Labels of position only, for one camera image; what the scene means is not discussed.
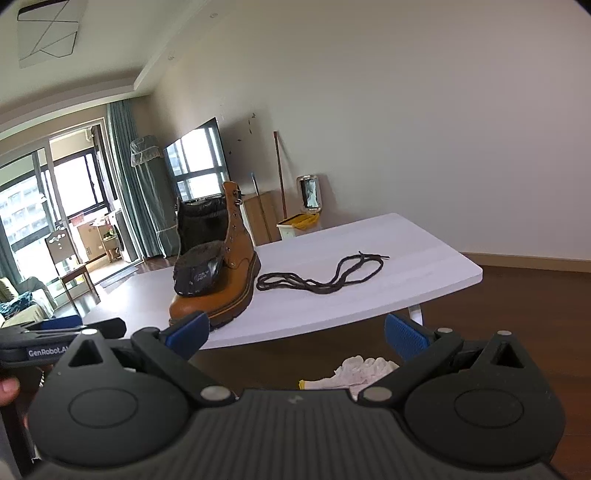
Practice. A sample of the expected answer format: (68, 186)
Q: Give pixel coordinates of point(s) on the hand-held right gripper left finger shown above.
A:
(187, 334)

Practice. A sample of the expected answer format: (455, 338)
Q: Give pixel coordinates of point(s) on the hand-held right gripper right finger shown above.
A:
(406, 337)

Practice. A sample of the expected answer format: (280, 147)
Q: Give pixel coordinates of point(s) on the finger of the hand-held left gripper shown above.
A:
(108, 327)

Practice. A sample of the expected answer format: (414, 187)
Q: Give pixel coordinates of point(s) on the tan leather boot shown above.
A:
(233, 277)

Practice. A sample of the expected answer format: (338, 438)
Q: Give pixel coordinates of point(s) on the dark brown shoelace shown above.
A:
(328, 286)

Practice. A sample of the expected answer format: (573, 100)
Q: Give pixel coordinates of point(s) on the person's left hand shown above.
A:
(7, 392)

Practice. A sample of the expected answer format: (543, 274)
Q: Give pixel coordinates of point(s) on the cream sofa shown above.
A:
(27, 304)

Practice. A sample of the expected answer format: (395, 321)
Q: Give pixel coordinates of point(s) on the cardboard box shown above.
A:
(92, 242)

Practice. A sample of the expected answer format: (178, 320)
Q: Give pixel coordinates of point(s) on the wooden chair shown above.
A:
(60, 249)

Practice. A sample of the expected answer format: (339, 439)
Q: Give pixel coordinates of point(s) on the white tall appliance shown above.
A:
(123, 235)

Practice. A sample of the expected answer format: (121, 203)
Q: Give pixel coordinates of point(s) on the teal curtain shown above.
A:
(129, 184)
(7, 254)

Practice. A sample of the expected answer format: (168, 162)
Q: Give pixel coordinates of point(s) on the white wooden TV cabinet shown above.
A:
(263, 217)

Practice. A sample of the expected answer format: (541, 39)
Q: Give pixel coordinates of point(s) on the covered standing appliance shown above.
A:
(150, 184)

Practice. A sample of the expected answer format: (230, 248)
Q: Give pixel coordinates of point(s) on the white trash bin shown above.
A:
(295, 226)

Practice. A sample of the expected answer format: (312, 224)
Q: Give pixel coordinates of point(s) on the flat screen television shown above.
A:
(198, 152)

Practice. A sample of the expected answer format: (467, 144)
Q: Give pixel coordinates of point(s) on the flat ceiling light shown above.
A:
(51, 32)

